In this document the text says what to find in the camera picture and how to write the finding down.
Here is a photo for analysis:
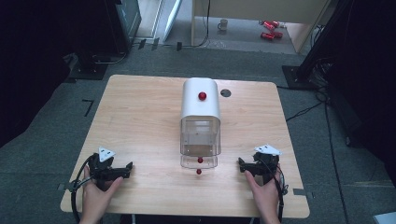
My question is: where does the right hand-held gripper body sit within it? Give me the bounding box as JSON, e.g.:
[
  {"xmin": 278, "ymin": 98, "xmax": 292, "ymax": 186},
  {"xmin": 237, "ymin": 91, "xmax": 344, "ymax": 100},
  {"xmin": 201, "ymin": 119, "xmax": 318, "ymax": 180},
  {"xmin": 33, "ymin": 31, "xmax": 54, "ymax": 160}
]
[{"xmin": 252, "ymin": 143, "xmax": 283, "ymax": 186}]

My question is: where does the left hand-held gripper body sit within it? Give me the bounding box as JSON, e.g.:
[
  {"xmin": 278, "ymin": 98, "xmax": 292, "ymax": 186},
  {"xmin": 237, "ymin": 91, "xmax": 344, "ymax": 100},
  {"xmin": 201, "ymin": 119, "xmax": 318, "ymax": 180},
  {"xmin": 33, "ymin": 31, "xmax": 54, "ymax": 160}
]
[{"xmin": 88, "ymin": 147, "xmax": 125, "ymax": 190}]

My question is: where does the person's left hand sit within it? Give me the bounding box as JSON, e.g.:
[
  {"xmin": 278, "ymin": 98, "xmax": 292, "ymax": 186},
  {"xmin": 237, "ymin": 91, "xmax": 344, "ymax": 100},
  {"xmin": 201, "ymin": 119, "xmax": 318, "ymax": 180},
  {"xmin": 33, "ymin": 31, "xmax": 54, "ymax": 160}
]
[{"xmin": 80, "ymin": 165, "xmax": 124, "ymax": 219}]

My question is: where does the person's right hand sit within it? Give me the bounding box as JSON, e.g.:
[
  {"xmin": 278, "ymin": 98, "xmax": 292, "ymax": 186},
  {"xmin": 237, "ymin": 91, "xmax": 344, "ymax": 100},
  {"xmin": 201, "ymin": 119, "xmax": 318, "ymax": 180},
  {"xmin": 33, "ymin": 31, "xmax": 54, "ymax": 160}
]
[{"xmin": 244, "ymin": 169, "xmax": 282, "ymax": 219}]

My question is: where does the clear drawer with red knob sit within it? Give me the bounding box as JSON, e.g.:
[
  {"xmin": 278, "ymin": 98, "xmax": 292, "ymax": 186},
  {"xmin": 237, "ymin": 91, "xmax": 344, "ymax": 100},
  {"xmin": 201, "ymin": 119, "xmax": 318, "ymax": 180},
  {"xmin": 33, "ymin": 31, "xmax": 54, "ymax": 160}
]
[{"xmin": 179, "ymin": 154, "xmax": 219, "ymax": 175}]

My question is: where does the white cabinet with clear drawers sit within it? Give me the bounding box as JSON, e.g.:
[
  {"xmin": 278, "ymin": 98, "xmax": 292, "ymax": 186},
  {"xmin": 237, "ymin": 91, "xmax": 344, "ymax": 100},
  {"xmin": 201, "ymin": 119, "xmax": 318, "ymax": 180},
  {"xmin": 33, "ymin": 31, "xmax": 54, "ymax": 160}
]
[{"xmin": 179, "ymin": 77, "xmax": 222, "ymax": 158}]

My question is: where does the black stand base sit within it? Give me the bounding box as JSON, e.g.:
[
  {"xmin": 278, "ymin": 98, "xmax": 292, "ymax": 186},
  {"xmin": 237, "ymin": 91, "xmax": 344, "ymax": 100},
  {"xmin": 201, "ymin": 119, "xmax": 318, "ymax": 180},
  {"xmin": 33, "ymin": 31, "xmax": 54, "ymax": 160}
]
[{"xmin": 68, "ymin": 53, "xmax": 109, "ymax": 81}]

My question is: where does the dark curtain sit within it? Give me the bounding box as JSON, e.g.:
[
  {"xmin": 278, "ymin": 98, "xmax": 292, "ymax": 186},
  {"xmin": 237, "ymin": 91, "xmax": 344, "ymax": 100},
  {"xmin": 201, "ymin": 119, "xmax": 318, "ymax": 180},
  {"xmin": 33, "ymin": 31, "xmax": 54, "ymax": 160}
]
[
  {"xmin": 323, "ymin": 0, "xmax": 396, "ymax": 188},
  {"xmin": 0, "ymin": 0, "xmax": 108, "ymax": 149}
]

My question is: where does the black metal stand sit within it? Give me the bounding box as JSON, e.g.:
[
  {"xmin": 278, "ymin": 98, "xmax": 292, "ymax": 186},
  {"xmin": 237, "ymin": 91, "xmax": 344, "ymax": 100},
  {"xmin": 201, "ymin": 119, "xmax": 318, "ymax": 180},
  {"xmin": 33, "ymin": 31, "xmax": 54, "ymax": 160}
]
[{"xmin": 281, "ymin": 0, "xmax": 354, "ymax": 91}]

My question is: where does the white flat box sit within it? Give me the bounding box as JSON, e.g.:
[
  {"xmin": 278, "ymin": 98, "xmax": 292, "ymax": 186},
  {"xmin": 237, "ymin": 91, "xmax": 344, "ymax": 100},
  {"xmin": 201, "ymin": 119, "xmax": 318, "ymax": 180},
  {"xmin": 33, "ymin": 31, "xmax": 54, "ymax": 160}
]
[{"xmin": 372, "ymin": 211, "xmax": 396, "ymax": 224}]

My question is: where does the dark equipment cabinet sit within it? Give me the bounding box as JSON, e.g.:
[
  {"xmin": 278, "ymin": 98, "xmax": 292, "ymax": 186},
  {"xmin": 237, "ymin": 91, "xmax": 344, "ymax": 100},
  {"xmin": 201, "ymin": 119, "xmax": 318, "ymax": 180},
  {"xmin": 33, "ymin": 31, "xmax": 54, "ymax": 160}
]
[{"xmin": 104, "ymin": 0, "xmax": 143, "ymax": 55}]

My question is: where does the white leaning board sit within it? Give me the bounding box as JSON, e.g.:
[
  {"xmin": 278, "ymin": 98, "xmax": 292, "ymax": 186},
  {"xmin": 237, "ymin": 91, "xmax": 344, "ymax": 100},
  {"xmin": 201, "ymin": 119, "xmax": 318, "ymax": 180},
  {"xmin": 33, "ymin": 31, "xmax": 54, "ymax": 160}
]
[{"xmin": 163, "ymin": 0, "xmax": 184, "ymax": 42}]

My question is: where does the light wooden desk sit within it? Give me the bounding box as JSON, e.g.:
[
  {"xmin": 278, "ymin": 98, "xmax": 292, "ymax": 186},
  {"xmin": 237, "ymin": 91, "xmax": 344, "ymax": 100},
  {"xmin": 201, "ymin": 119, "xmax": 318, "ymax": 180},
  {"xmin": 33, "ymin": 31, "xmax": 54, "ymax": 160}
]
[{"xmin": 191, "ymin": 0, "xmax": 332, "ymax": 54}]

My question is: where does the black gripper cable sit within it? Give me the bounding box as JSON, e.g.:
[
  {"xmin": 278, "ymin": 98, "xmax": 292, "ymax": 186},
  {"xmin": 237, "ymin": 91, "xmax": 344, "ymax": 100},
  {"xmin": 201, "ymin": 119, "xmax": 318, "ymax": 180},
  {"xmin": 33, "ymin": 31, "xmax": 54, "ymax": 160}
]
[
  {"xmin": 70, "ymin": 154, "xmax": 95, "ymax": 224},
  {"xmin": 272, "ymin": 163, "xmax": 288, "ymax": 224}
]

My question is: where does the black floor cable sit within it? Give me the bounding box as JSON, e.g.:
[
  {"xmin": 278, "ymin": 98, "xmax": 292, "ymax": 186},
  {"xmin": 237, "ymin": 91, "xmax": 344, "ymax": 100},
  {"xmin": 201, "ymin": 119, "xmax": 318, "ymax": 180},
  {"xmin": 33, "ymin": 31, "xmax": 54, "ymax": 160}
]
[
  {"xmin": 276, "ymin": 57, "xmax": 349, "ymax": 224},
  {"xmin": 91, "ymin": 49, "xmax": 129, "ymax": 65}
]

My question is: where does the black hanging cable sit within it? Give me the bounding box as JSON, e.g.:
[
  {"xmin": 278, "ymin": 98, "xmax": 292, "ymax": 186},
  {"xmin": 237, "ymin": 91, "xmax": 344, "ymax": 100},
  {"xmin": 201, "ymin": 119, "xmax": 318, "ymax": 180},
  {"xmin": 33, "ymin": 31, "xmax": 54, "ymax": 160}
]
[{"xmin": 181, "ymin": 0, "xmax": 212, "ymax": 49}]

